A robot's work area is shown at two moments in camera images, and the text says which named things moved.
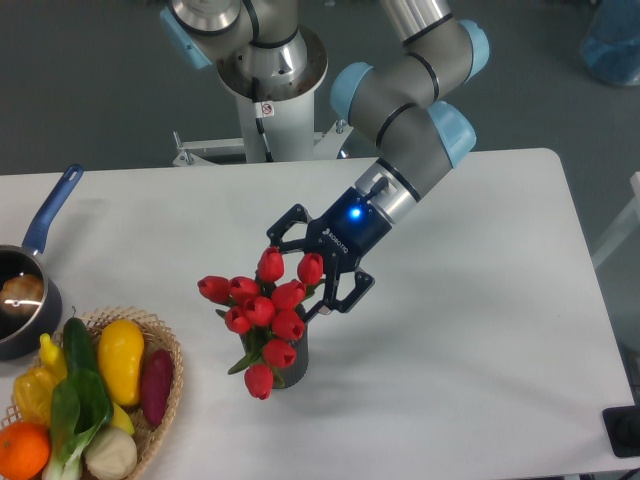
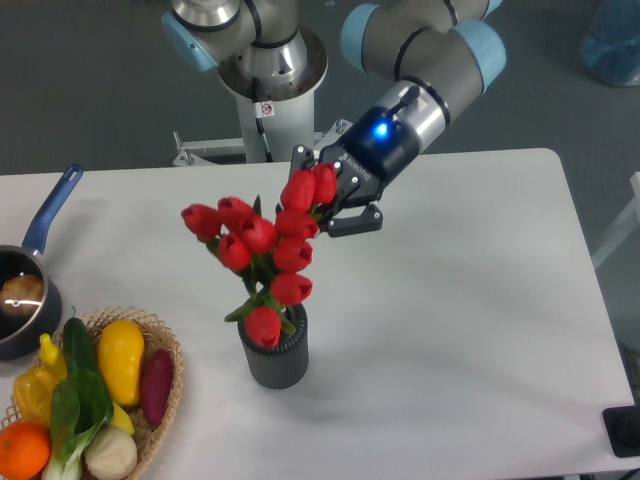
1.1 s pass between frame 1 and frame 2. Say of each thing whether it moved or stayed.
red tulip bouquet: moved
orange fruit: stayed
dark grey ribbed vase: stayed
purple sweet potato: stayed
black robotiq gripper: moved
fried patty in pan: stayed
